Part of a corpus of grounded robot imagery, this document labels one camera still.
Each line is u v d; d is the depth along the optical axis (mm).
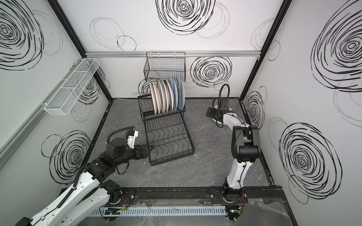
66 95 751
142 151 666
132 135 679
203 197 749
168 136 942
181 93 838
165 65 963
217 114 738
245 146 509
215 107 860
